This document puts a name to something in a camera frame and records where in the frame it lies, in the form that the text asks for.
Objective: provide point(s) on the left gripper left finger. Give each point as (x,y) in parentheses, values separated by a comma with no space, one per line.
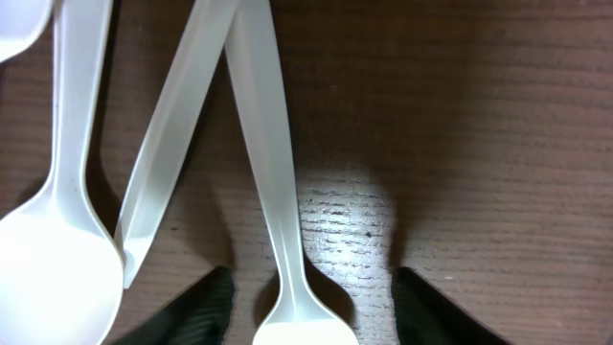
(199,316)

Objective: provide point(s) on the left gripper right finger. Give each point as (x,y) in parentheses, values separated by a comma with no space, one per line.
(425,316)

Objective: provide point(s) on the white plastic spoon bowl down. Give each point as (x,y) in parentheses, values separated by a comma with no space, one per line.
(61,273)

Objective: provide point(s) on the white plastic spoon large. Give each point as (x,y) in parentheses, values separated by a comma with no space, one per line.
(170,131)

